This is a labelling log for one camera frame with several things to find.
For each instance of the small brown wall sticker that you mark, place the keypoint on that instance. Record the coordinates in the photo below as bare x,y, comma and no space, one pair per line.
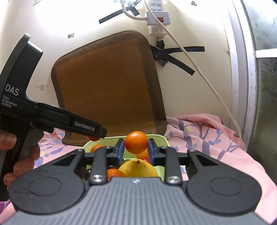
71,35

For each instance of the black tape cluster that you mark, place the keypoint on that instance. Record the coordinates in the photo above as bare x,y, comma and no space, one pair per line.
161,56

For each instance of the smooth small orange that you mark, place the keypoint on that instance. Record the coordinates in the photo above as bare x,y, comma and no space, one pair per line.
136,141

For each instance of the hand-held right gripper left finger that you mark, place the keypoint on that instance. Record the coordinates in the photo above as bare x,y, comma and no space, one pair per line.
120,152

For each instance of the black tape strip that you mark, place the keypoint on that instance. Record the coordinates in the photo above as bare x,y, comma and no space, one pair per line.
110,16

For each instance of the red plum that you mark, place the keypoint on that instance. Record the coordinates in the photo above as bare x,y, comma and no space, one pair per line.
147,160

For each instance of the small metal wall hook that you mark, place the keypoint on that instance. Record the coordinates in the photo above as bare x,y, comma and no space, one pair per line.
193,3

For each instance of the patterned glass sliding door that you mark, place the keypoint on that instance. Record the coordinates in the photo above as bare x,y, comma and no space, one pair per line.
266,86

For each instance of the pale square wall sticker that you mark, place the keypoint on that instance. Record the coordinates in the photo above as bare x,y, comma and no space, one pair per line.
41,87

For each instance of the green plum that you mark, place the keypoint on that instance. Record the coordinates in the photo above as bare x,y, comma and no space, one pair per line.
124,161

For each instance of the large round orange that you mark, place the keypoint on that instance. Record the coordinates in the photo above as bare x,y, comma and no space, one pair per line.
114,174

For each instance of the pink floral bedsheet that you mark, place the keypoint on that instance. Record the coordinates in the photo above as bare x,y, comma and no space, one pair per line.
216,140

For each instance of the dark purple plum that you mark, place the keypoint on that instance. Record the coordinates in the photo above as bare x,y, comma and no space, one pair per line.
111,167
87,173

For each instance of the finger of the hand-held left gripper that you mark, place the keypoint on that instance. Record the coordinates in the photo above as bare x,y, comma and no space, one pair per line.
88,127

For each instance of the light green plastic basket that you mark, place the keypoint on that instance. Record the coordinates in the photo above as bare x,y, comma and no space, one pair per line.
158,138

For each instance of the person's left hand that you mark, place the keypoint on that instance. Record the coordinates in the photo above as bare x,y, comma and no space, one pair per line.
26,161

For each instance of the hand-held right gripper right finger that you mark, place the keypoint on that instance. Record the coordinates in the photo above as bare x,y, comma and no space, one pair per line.
151,153

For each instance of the large yellow lemon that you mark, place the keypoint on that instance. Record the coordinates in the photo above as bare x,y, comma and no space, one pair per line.
138,169

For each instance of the mandarin orange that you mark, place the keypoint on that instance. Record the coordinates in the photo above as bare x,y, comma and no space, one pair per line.
144,155
93,138
95,148

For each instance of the brown woven seat cushion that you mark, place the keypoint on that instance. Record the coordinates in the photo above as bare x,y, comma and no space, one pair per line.
103,86

